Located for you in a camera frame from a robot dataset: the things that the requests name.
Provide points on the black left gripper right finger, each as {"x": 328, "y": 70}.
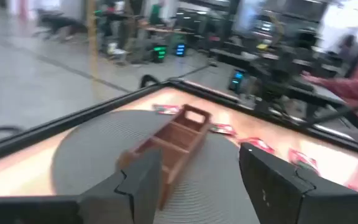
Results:
{"x": 278, "y": 193}

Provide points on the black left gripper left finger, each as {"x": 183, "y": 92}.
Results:
{"x": 135, "y": 193}

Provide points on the red tea packet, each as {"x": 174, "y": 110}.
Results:
{"x": 224, "y": 129}
{"x": 354, "y": 187}
{"x": 259, "y": 144}
{"x": 303, "y": 160}
{"x": 166, "y": 109}

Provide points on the brown wooden tea box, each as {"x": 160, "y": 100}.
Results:
{"x": 179, "y": 137}

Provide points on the round grey woven placemat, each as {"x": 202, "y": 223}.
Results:
{"x": 98, "y": 149}

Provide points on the computer tower blue fan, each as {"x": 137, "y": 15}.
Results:
{"x": 236, "y": 79}

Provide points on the person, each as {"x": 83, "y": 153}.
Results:
{"x": 346, "y": 88}

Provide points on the computer tower green lights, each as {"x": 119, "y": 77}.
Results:
{"x": 159, "y": 53}

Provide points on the computer tower blue lights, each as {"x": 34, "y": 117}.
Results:
{"x": 180, "y": 49}

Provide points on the large display screen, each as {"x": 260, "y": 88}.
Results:
{"x": 247, "y": 15}

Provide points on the black metal table frame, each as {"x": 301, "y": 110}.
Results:
{"x": 57, "y": 126}

